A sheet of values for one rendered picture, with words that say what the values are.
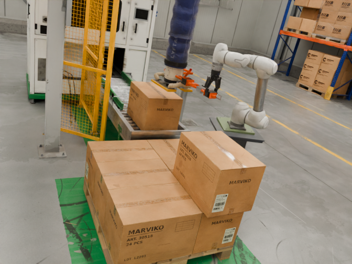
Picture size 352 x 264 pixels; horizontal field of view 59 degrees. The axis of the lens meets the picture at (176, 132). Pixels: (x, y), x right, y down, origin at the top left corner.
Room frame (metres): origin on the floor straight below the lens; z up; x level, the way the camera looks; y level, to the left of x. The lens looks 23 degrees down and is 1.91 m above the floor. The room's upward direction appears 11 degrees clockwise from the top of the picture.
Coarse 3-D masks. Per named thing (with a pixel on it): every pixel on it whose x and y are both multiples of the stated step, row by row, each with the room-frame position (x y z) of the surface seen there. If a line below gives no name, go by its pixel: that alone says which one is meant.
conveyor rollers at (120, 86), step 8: (112, 80) 4.92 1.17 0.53; (120, 80) 4.99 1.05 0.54; (104, 88) 4.41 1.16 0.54; (112, 88) 4.47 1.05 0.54; (120, 88) 4.54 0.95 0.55; (128, 88) 4.61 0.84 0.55; (120, 96) 4.17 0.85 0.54; (128, 96) 4.23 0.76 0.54; (128, 120) 3.33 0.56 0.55; (136, 128) 3.17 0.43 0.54
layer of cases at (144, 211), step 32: (96, 160) 2.32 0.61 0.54; (128, 160) 2.43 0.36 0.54; (160, 160) 2.55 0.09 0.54; (96, 192) 2.20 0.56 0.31; (128, 192) 1.96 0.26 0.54; (160, 192) 2.04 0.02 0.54; (128, 224) 1.62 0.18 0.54; (160, 224) 1.73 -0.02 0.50; (192, 224) 1.86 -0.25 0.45; (224, 224) 2.01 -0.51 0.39; (128, 256) 1.63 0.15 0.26; (160, 256) 1.76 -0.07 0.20
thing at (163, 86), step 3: (153, 81) 3.06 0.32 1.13; (156, 81) 3.05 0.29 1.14; (159, 84) 2.97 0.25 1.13; (162, 84) 2.97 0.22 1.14; (165, 84) 2.99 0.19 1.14; (168, 84) 2.94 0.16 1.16; (162, 87) 2.92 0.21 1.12; (165, 87) 2.90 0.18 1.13; (168, 90) 2.84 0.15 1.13; (171, 90) 2.86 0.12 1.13; (174, 90) 2.88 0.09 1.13
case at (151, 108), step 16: (144, 96) 3.16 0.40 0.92; (160, 96) 3.18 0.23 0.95; (176, 96) 3.30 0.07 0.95; (128, 112) 3.52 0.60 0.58; (144, 112) 3.11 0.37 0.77; (160, 112) 3.13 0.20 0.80; (176, 112) 3.22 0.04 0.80; (144, 128) 3.05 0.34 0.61; (160, 128) 3.15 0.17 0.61; (176, 128) 3.24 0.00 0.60
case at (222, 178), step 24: (192, 144) 2.18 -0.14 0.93; (216, 144) 2.24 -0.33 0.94; (192, 168) 2.12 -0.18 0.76; (216, 168) 1.88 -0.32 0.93; (240, 168) 1.92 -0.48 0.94; (264, 168) 2.03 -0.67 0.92; (192, 192) 2.05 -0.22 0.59; (216, 192) 1.84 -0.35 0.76; (240, 192) 1.95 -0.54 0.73; (216, 216) 1.88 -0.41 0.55
